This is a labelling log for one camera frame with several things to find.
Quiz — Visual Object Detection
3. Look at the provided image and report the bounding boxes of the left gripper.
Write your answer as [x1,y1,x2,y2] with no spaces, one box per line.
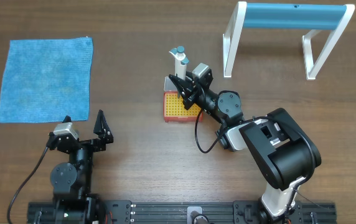
[47,109,115,155]

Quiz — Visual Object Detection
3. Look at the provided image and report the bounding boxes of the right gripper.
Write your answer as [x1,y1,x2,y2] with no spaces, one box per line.
[168,70,215,111]

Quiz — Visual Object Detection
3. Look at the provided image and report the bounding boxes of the white pipette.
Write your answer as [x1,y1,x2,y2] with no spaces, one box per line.
[168,45,190,82]

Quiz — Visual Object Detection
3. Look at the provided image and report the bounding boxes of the red and yellow tip box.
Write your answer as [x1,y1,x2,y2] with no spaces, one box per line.
[162,76,204,123]

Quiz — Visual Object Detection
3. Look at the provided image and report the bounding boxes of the blue cloth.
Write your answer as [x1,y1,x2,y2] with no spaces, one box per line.
[0,36,94,124]

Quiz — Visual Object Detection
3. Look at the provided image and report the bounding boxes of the white and blue stand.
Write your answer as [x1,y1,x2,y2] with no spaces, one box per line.
[222,1,356,81]

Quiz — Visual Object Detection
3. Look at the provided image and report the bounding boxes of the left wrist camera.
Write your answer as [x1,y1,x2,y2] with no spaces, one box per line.
[52,121,80,141]

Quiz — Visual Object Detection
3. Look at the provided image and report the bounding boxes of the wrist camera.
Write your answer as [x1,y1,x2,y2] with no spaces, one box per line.
[52,121,80,141]
[191,62,212,80]

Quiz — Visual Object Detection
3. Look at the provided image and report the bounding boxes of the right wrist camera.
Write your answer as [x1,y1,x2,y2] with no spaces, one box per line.
[191,62,212,80]

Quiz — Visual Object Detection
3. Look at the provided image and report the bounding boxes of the black cable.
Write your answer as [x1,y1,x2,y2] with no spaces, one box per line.
[194,81,225,154]
[6,146,50,224]

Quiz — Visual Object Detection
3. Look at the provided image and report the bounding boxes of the mounting rail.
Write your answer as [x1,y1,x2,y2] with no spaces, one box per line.
[27,200,337,224]

